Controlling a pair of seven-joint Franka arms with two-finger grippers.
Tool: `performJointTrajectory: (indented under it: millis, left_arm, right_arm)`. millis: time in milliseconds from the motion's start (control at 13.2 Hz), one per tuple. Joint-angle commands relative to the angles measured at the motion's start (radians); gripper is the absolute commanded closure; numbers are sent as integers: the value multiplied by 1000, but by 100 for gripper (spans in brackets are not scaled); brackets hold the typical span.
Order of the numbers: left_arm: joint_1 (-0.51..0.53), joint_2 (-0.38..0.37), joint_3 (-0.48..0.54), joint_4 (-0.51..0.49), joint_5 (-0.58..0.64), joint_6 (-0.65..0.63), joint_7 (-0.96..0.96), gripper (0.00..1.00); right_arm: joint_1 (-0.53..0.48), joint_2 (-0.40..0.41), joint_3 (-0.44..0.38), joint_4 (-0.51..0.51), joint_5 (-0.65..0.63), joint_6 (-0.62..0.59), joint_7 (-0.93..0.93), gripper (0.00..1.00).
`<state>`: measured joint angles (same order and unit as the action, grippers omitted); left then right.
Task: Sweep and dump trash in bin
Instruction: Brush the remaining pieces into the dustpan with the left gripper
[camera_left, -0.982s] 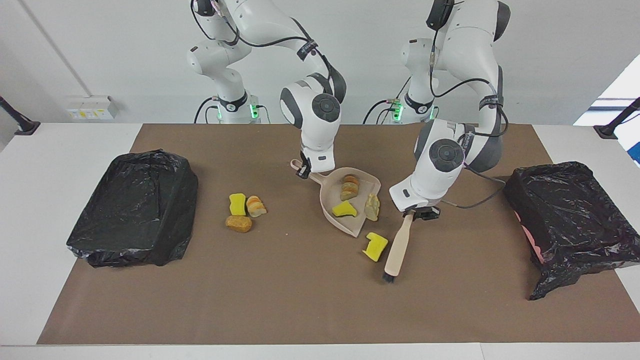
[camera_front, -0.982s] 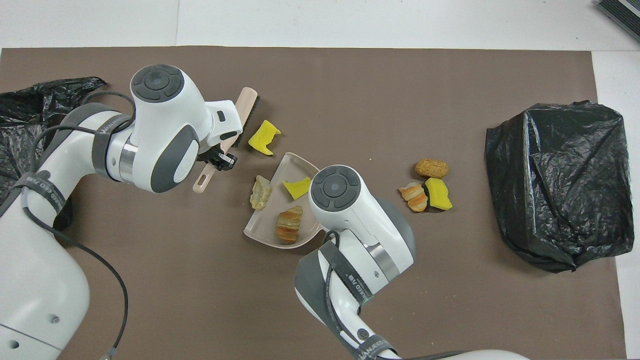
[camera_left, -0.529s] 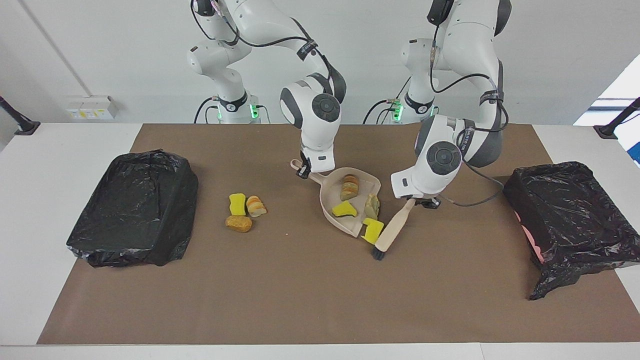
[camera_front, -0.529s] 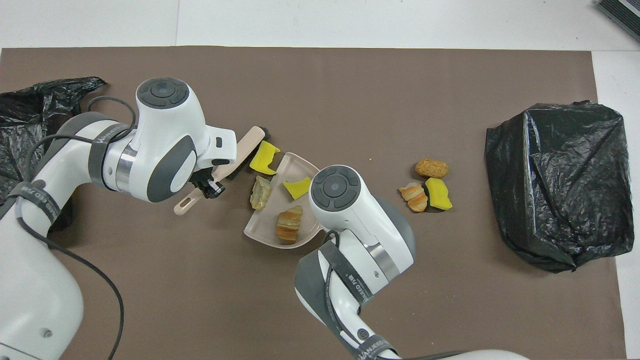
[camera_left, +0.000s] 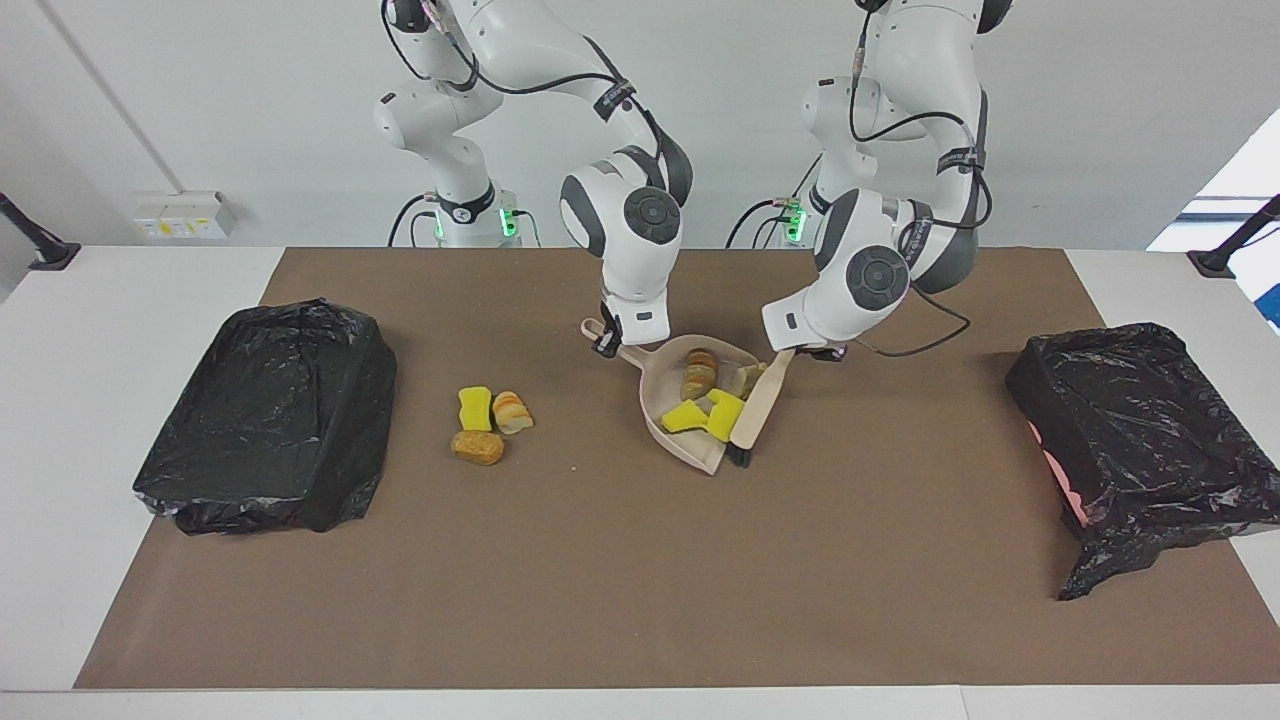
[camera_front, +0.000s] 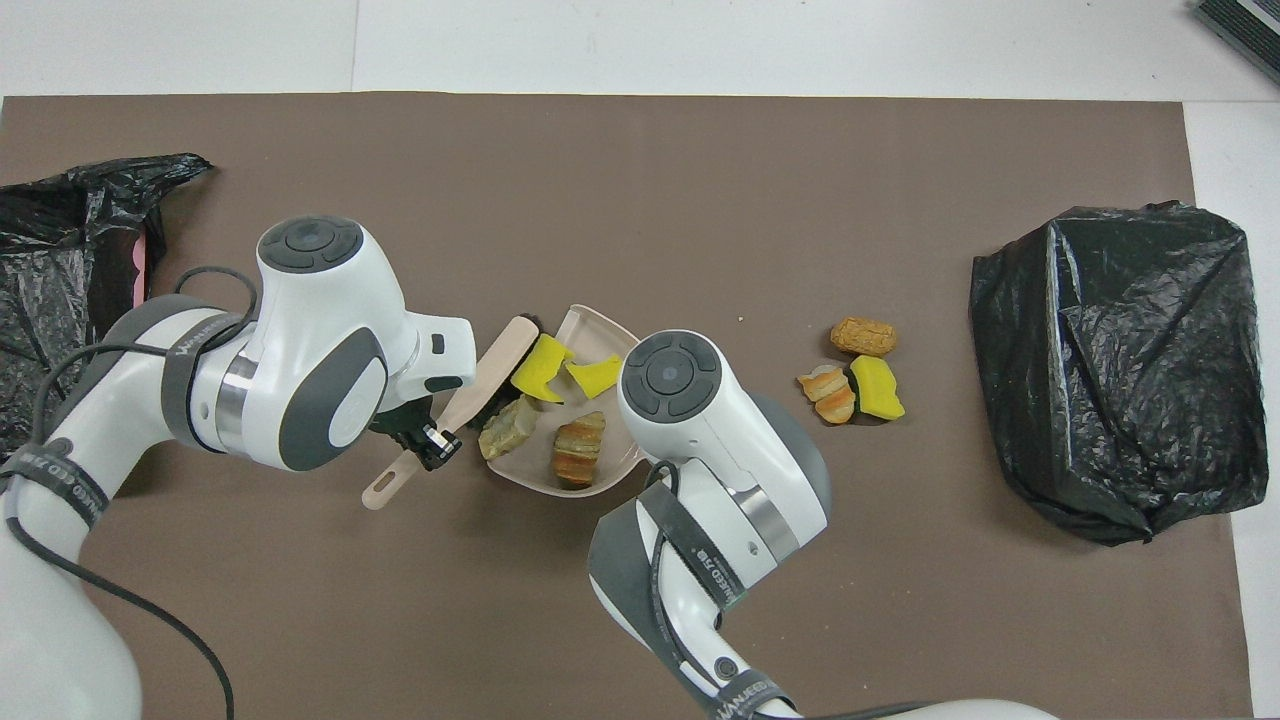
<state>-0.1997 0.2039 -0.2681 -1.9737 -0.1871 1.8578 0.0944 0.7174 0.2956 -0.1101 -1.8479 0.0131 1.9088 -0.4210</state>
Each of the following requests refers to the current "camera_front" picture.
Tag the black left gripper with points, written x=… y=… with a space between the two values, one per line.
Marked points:
x=405 y=418

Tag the black trash bag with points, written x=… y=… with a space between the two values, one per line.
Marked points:
x=1130 y=380
x=50 y=270

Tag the pink plastic bin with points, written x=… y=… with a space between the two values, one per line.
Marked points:
x=140 y=270

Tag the dark grey ribbed object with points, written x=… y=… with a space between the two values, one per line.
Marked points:
x=1250 y=25

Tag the golden brown bread roll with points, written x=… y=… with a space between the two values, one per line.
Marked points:
x=864 y=337

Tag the pale striped bread chunk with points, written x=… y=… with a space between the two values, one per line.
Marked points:
x=580 y=450

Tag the beige brush with black bristles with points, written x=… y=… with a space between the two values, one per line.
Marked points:
x=490 y=375

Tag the pale yellow bread chunk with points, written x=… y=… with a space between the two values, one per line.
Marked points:
x=508 y=428

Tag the notched yellow green sponge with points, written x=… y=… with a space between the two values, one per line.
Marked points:
x=540 y=368

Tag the beige plastic dustpan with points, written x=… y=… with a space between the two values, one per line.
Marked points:
x=535 y=470

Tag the small yellow sponge piece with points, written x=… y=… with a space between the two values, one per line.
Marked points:
x=597 y=375

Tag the wavy yellow sponge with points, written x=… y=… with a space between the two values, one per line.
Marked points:
x=878 y=388

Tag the orange striped bread piece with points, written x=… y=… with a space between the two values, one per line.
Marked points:
x=830 y=393

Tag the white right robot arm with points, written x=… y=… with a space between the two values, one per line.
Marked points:
x=700 y=420

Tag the brown table mat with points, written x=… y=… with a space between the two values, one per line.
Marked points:
x=400 y=620

